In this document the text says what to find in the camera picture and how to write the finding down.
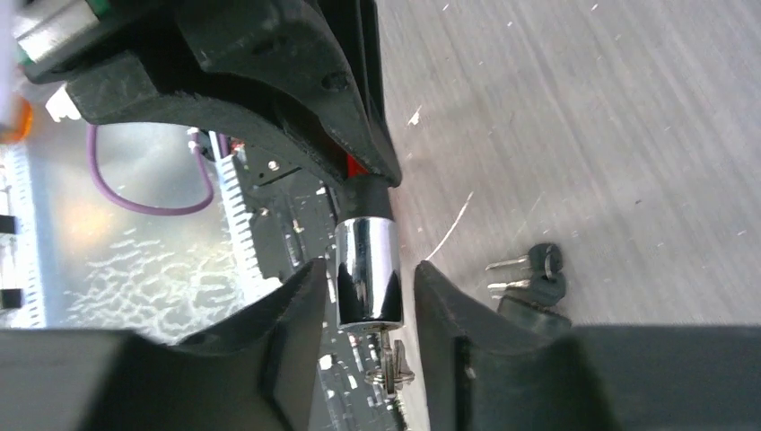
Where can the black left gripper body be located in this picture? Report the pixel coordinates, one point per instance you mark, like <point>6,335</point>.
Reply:
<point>56,41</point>

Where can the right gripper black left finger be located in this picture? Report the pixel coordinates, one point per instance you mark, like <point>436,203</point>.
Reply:
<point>254,370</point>

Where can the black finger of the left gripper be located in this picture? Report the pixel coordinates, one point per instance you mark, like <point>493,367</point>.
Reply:
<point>355,25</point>
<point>270,73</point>

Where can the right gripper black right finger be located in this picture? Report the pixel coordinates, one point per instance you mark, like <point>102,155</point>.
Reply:
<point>485,370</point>

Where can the black Kaijing padlock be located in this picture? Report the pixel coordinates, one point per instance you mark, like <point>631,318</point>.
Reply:
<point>544,323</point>

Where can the small silver key bunch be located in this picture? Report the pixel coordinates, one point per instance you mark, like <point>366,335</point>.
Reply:
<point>394,372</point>

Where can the black-headed key bunch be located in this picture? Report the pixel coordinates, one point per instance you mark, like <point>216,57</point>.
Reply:
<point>546,284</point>

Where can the red cable lock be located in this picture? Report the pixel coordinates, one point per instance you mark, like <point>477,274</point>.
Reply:
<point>369,288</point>

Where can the orange drink bottle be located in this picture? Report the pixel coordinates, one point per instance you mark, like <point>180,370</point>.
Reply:
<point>19,125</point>

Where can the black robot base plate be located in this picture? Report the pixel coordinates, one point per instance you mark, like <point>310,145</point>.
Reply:
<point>280,217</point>

